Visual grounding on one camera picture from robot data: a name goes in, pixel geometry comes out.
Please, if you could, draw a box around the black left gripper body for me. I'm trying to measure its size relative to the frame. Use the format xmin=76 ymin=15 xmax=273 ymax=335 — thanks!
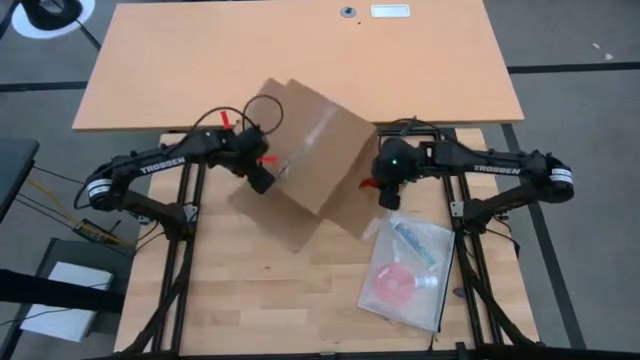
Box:
xmin=207 ymin=127 xmax=271 ymax=176

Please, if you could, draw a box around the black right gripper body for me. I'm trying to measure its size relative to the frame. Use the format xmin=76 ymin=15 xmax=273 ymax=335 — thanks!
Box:
xmin=372 ymin=137 xmax=427 ymax=194

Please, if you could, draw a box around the teal white packet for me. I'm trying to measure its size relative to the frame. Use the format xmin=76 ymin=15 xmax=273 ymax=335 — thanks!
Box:
xmin=392 ymin=219 xmax=439 ymax=271

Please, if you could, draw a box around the brown cardboard box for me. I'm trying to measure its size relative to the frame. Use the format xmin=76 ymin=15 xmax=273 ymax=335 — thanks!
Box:
xmin=227 ymin=77 xmax=389 ymax=254

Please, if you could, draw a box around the pink round disc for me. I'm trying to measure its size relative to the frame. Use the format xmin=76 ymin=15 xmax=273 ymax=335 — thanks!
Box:
xmin=373 ymin=263 xmax=417 ymax=307

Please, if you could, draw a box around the white translucent zip pouch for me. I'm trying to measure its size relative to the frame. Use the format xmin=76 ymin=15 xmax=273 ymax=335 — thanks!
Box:
xmin=357 ymin=209 xmax=457 ymax=334

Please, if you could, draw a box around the light wooden desk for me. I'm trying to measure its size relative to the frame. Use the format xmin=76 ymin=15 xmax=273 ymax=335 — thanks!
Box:
xmin=72 ymin=0 xmax=526 ymax=133

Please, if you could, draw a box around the white desk plate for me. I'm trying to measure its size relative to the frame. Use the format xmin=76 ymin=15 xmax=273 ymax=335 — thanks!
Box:
xmin=370 ymin=4 xmax=412 ymax=19

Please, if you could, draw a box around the black power adapter box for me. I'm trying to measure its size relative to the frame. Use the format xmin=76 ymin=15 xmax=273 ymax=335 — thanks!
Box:
xmin=73 ymin=218 xmax=120 ymax=246

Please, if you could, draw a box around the white round floor base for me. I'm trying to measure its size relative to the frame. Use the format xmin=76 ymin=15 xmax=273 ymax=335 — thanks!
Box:
xmin=10 ymin=0 xmax=96 ymax=40

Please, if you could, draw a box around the black stand foot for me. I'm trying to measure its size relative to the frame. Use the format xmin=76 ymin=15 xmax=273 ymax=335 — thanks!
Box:
xmin=19 ymin=0 xmax=84 ymax=31

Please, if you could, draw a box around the black side table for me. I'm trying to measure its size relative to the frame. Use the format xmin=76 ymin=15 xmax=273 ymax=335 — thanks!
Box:
xmin=0 ymin=138 xmax=41 ymax=221

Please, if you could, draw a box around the white board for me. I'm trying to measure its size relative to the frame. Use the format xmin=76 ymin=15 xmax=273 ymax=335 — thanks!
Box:
xmin=19 ymin=261 xmax=115 ymax=344

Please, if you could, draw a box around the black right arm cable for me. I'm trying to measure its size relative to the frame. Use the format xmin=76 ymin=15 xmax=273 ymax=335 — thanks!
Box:
xmin=387 ymin=116 xmax=454 ymax=147

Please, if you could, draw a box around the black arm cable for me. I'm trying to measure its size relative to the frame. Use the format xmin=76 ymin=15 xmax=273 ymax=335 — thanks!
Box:
xmin=387 ymin=116 xmax=454 ymax=147
xmin=192 ymin=93 xmax=285 ymax=139

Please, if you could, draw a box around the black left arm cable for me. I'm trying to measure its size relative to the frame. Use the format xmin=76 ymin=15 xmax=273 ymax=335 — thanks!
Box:
xmin=192 ymin=93 xmax=285 ymax=139

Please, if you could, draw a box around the black strap bar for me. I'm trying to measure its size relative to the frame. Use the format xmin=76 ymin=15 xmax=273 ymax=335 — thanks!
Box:
xmin=0 ymin=268 xmax=126 ymax=315

